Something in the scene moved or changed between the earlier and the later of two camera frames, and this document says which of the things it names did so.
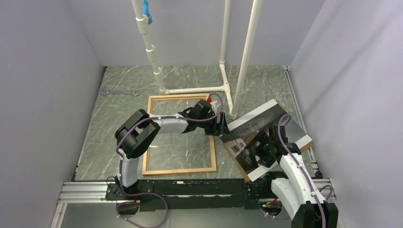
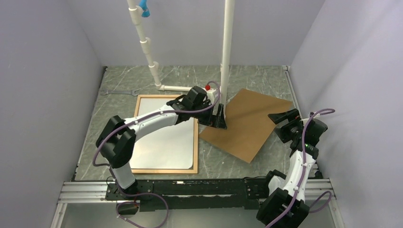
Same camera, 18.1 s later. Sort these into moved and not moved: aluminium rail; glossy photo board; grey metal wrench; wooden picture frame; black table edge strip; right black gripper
Moved: glossy photo board; wooden picture frame; right black gripper
Not moved: aluminium rail; black table edge strip; grey metal wrench
